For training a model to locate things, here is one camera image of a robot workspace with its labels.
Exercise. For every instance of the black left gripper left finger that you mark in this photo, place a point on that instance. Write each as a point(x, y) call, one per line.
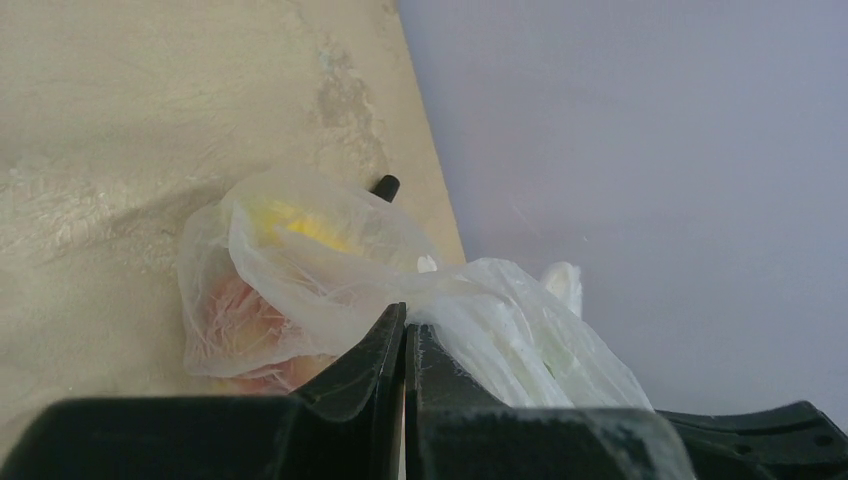
point(342, 424)

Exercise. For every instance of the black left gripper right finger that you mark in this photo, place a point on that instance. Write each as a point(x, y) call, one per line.
point(455, 429)

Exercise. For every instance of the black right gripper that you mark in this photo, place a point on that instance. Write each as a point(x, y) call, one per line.
point(792, 442)

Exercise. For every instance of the translucent printed plastic bag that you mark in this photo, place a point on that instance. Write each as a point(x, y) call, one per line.
point(521, 338)

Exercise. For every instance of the red fake fruits in bag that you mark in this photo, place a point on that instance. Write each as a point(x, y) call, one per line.
point(243, 326)

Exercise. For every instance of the yellow fake fruit in bag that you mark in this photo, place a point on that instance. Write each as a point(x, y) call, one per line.
point(271, 219)

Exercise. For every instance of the black toy hammer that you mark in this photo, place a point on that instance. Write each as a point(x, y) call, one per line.
point(386, 188)

